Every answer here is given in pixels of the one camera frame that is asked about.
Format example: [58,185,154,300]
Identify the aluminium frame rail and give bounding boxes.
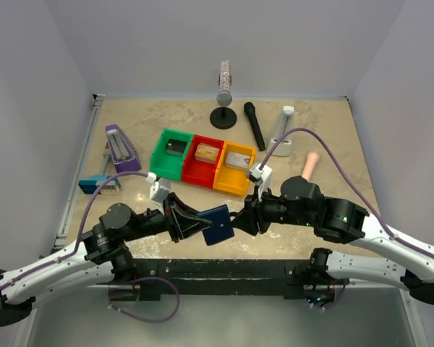
[51,94,106,253]

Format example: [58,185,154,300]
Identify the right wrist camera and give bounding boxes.
[246,163,273,200]

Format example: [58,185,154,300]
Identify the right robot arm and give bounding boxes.
[230,176,434,305]

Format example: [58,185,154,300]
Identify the orange card stack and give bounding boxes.
[195,144,220,164]

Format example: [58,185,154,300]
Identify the white metronome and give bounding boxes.
[266,106,295,157]

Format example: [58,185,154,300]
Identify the silver card stack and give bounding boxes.
[225,151,251,170]

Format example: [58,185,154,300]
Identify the black round microphone stand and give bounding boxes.
[210,107,237,129]

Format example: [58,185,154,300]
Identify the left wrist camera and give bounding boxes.
[149,178,171,213]

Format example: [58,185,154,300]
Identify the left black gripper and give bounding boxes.
[124,192,215,244]

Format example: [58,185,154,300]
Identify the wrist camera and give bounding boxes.
[149,178,171,213]
[246,163,273,200]

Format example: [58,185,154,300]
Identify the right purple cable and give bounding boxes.
[260,128,434,261]

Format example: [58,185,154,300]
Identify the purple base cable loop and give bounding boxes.
[107,274,180,322]

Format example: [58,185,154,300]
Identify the green plastic bin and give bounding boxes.
[150,128,193,181]

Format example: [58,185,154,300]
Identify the black microphone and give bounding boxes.
[243,102,265,151]

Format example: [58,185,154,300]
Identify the black card stack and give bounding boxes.
[165,139,189,157]

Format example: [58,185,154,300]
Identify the red plastic bin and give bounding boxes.
[181,134,224,189]

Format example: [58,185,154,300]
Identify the blue leather card holder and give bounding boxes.
[197,205,234,246]

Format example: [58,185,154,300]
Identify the blue grey block toy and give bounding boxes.
[78,142,121,194]

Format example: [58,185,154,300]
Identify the glitter microphone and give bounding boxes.
[216,60,232,107]

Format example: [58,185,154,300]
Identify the pink microphone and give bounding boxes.
[301,152,320,181]

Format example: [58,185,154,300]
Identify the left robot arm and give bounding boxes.
[0,194,213,327]

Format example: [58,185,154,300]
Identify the yellow plastic bin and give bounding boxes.
[213,141,256,196]

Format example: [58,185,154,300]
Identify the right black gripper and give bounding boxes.
[229,182,315,234]

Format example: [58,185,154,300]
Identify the purple metronome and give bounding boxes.
[105,124,142,173]

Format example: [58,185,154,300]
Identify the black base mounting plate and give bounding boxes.
[93,257,350,301]

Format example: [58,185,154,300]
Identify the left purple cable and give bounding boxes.
[0,171,156,322]

